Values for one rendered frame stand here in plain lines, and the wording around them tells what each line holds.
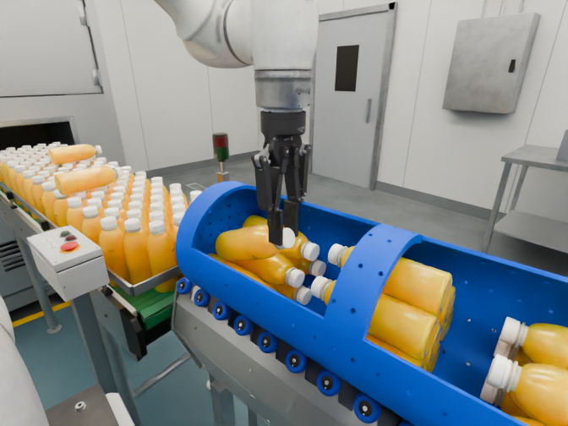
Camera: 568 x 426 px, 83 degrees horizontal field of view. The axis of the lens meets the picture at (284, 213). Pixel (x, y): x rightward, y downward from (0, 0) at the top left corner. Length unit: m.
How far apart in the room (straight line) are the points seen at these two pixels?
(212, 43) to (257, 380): 0.66
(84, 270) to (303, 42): 0.68
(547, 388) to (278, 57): 0.53
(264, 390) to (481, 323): 0.45
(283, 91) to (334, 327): 0.36
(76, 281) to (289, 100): 0.64
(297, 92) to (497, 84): 3.28
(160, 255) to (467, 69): 3.38
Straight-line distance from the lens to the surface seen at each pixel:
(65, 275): 0.87
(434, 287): 0.54
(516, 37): 3.71
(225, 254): 0.72
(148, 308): 0.97
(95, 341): 1.10
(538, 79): 3.87
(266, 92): 0.51
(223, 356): 0.84
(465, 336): 0.74
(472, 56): 3.79
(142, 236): 0.97
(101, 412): 0.59
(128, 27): 5.21
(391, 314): 0.53
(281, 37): 0.50
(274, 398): 0.77
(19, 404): 0.38
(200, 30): 0.60
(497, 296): 0.71
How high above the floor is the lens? 1.47
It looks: 23 degrees down
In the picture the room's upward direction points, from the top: straight up
